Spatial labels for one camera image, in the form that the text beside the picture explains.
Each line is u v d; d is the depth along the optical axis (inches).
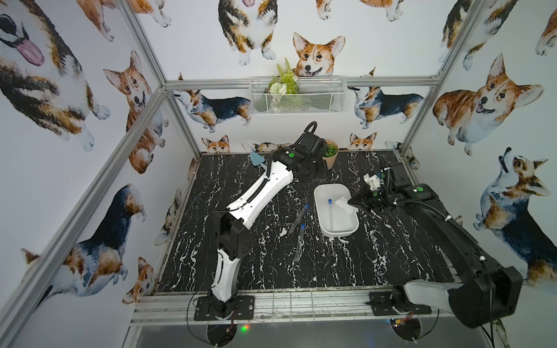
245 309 28.9
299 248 34.5
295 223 37.2
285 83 32.3
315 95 36.4
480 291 15.0
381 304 28.9
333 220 37.4
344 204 30.9
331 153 41.8
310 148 24.3
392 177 24.1
